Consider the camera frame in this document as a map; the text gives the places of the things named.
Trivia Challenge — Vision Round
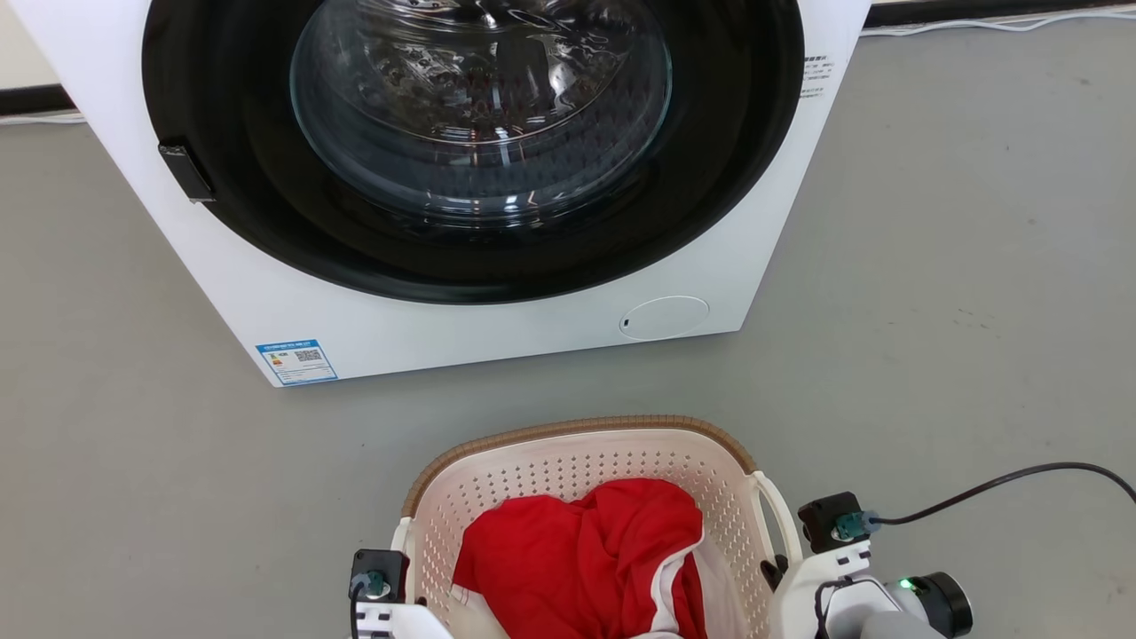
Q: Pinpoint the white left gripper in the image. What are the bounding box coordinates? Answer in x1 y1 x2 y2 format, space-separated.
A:
354 601 454 639

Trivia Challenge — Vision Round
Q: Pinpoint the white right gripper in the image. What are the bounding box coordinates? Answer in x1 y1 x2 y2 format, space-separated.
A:
760 539 876 639

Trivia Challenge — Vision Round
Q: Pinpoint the cream perforated laundry basket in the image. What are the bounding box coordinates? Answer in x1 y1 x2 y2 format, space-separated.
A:
390 415 805 639

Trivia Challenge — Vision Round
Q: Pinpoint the red garment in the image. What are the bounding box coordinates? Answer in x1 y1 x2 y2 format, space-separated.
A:
451 477 711 639

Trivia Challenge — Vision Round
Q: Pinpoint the round white filter cover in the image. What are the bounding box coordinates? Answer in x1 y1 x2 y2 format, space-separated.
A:
619 296 711 342

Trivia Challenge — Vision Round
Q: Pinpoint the blue energy label sticker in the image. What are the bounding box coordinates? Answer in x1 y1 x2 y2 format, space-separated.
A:
256 339 339 387

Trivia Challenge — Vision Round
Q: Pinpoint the white front-load washing machine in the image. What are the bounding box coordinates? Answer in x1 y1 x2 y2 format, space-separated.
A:
9 0 875 389

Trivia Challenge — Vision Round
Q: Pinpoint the black round glass washer door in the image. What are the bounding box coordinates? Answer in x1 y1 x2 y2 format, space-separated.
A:
142 0 806 305

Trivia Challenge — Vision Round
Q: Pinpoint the small printed text sticker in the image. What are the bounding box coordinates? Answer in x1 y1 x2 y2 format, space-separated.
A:
799 55 837 99

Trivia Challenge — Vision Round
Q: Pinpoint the black left camera cable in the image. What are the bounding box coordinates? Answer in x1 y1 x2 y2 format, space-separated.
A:
349 575 377 639

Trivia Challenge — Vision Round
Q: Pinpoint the black camera cable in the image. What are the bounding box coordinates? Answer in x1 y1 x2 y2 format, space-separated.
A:
865 461 1136 527
349 575 377 639

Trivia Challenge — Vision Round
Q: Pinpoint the black right camera cable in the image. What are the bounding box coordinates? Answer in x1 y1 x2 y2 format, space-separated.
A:
865 461 1136 527

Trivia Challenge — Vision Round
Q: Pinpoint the black washer door handle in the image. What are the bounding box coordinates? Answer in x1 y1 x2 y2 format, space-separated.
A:
158 140 217 204

